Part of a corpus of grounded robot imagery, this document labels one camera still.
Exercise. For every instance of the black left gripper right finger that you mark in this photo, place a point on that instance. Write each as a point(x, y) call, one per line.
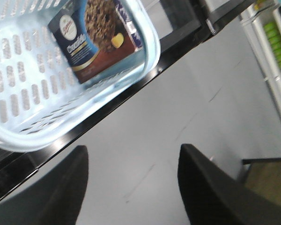
point(211, 197)

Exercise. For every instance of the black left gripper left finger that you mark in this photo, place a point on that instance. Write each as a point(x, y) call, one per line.
point(55, 199)

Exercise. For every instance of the light blue plastic basket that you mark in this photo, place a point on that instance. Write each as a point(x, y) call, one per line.
point(41, 99)

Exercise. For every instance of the Chocofello cookie box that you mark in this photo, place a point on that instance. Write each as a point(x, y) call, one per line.
point(94, 35)

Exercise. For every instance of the white supermarket shelf unit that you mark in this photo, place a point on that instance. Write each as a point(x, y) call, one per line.
point(262, 24)

